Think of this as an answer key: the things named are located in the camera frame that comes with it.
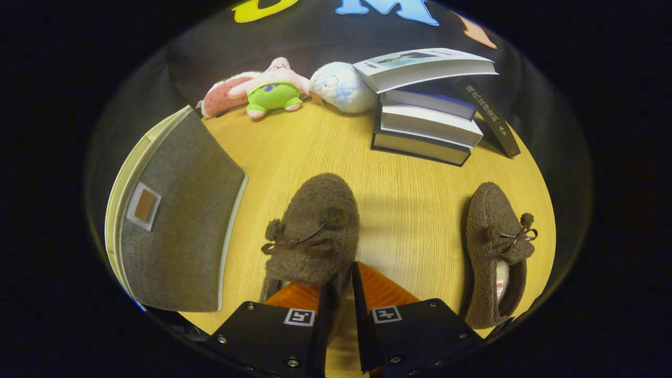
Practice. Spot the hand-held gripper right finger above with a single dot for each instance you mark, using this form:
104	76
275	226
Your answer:
365	336

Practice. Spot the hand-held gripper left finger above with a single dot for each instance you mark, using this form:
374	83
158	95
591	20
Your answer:
320	341

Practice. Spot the brown fuzzy shoe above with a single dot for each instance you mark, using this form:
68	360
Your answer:
315	210
488	220

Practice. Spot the grey fabric storage box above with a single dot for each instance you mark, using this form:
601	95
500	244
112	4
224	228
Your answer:
184	210

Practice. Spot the dark cover thick book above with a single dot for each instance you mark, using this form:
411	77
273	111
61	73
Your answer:
420	149

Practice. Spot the white cover thick book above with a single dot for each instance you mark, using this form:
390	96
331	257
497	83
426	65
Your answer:
430	126

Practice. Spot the blue cover book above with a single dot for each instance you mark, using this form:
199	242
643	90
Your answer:
430	105

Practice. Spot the black leaning book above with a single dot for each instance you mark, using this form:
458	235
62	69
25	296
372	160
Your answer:
493	123

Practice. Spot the white and blue plush toy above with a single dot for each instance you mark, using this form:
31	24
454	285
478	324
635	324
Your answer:
341	86

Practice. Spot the watermelon slice plush toy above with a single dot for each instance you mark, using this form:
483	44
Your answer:
218	100

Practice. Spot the white book with sky cover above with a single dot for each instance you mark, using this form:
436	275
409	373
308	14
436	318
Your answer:
420	73

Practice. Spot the pink starfish plush toy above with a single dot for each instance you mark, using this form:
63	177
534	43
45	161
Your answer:
278	76

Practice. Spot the black backdrop cloth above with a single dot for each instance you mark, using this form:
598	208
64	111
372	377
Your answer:
325	37

